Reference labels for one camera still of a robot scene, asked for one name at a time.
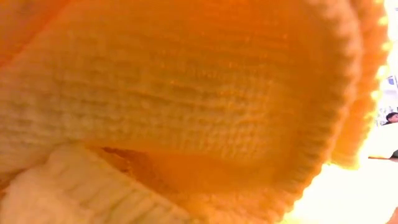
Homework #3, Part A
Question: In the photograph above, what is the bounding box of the yellow microfiber towel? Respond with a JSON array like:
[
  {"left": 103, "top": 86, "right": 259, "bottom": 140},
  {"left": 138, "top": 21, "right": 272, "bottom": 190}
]
[{"left": 0, "top": 0, "right": 393, "bottom": 224}]

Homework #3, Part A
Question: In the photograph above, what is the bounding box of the person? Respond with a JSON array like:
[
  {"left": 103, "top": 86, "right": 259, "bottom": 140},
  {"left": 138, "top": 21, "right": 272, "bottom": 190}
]
[{"left": 384, "top": 111, "right": 398, "bottom": 126}]

